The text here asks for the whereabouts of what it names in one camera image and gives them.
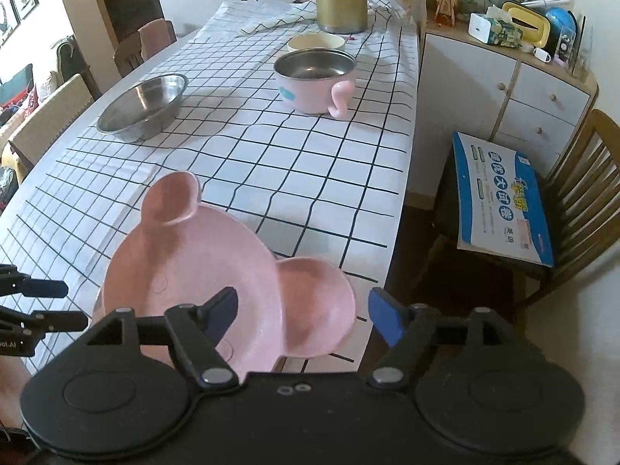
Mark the green tissue pack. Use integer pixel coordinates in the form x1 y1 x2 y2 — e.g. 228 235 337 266
486 6 524 48

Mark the person's left forearm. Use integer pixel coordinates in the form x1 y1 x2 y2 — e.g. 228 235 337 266
0 358 37 429

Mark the white wooden cabinet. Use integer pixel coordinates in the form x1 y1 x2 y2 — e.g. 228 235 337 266
417 0 599 175

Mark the beige upholstered chair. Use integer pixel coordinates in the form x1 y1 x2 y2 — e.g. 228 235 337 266
7 74 95 170

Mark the dark wooden chair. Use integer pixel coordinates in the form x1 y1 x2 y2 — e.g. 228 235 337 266
114 18 177 78

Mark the stainless steel bowl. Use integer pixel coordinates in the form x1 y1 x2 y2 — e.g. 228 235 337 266
96 74 189 143

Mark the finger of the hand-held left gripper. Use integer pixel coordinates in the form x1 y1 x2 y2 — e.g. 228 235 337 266
0 264 69 298
0 305 90 336

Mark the yellow tissue box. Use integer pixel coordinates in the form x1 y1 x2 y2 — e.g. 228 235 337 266
501 1 553 49

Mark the blue printed booklet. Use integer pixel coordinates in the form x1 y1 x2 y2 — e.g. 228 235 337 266
452 131 555 268

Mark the white checkered tablecloth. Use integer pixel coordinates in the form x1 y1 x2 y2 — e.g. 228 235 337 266
0 0 420 374

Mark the pink bear-shaped plate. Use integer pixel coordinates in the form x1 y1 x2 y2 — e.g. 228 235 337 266
99 170 358 381

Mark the cream bowl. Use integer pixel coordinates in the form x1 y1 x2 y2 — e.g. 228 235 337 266
287 33 347 54

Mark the pink pot with steel liner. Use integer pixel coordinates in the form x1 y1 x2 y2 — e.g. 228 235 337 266
274 48 358 118

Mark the blue globe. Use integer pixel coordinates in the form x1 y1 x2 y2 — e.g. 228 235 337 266
545 6 577 54

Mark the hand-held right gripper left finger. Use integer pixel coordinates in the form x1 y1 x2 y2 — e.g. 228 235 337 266
87 287 240 391

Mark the brown wooden slatted chair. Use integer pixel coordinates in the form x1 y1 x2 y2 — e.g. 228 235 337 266
431 109 620 308

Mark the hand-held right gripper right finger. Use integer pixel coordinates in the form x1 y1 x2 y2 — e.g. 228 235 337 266
365 288 538 391

